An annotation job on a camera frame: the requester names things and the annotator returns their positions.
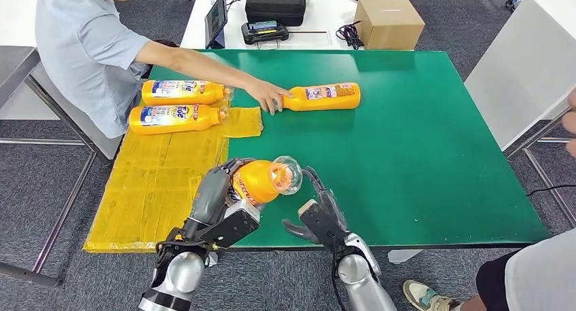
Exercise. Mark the black tablet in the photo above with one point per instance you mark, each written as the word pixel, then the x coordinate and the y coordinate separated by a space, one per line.
pixel 216 19

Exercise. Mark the white bench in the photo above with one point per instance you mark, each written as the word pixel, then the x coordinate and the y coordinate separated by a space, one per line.
pixel 106 147

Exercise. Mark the brown cardboard box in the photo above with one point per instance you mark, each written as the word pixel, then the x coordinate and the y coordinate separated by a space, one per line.
pixel 389 24

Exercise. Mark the person's right hand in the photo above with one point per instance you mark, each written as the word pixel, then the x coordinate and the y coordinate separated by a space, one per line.
pixel 267 95

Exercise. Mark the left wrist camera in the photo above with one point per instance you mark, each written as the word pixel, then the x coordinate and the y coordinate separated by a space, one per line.
pixel 236 225

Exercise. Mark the steel table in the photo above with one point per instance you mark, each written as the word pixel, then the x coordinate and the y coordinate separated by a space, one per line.
pixel 13 70

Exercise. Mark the white table with metal legs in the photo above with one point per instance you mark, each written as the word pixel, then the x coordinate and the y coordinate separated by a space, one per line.
pixel 519 75

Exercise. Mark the person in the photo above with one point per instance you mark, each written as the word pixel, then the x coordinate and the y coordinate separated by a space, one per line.
pixel 85 52

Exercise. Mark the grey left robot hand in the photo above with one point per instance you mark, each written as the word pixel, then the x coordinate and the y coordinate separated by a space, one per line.
pixel 211 196

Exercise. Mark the white table foot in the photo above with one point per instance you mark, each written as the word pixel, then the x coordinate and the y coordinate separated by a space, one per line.
pixel 402 256
pixel 211 259

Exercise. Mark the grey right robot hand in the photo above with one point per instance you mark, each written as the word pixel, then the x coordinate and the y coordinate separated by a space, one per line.
pixel 330 205

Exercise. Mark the black zip case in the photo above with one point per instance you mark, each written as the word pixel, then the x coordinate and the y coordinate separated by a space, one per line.
pixel 275 5

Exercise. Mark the black handheld controller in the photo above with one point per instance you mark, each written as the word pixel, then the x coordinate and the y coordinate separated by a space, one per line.
pixel 264 33

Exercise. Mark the orange detergent bottle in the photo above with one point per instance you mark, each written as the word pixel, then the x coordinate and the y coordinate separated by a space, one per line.
pixel 324 100
pixel 256 180
pixel 180 97
pixel 175 120

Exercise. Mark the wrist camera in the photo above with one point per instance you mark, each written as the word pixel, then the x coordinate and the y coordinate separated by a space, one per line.
pixel 236 225
pixel 319 221

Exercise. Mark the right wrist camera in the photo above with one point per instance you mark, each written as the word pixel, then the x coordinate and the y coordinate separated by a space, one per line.
pixel 319 221

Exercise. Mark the person's shoe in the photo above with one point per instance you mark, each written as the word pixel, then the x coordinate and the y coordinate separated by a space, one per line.
pixel 423 295

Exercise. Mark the person's right forearm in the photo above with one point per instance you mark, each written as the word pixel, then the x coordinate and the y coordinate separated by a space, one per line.
pixel 198 66

